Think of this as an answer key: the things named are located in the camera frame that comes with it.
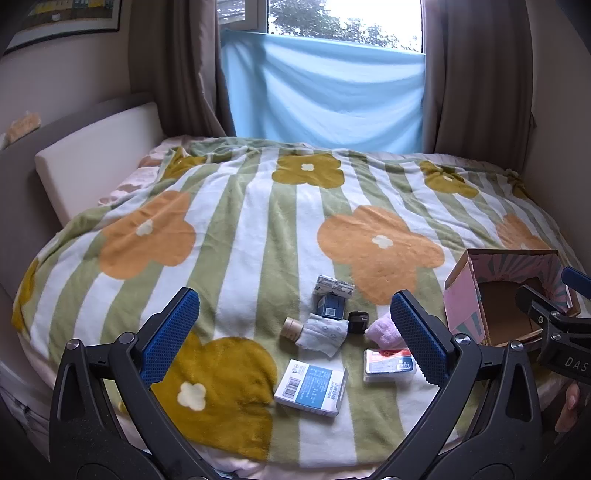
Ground beige cylinder jar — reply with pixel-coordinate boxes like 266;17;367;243
282;316;304;343

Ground pink cardboard box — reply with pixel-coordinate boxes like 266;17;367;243
443;248;583;347

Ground white bed base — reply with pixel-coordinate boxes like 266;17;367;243
0;359;63;446

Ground grey headboard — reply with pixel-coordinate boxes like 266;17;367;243
0;91;155;301

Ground light blue window cloth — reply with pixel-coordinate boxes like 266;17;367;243
219;28;426;154

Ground white and blue carton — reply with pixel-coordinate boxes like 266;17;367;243
274;359;348;419

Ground lavender fluffy cloth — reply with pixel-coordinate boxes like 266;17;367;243
366;318;409;349

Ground clear case with red card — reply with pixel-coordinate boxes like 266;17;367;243
362;347;417;385

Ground striped floral blanket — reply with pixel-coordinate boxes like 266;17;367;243
11;137;578;464

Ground dark blue small box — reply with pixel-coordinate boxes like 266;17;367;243
315;295;348;321

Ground window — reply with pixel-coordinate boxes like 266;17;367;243
216;0;424;52

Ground framed wall picture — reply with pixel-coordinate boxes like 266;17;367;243
0;0;123;55

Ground brown curtain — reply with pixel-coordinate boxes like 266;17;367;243
128;0;237;139
421;0;537;175

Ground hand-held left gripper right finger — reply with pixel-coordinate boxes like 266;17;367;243
379;290;546;480

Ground person's right hand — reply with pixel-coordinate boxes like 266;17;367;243
554;383;581;433

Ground white headboard cushion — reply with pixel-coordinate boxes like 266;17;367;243
35;102;165;228

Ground pink bed sheet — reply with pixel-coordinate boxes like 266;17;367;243
18;134;573;478

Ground beige fluffy item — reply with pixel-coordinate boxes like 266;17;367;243
4;112;43;143

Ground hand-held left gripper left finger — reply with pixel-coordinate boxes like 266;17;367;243
48;287;222;480

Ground white patterned tissue packet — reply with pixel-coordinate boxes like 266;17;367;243
313;274;355;298

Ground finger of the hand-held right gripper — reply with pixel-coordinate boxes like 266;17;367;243
560;266;591;291
516;285;563;334

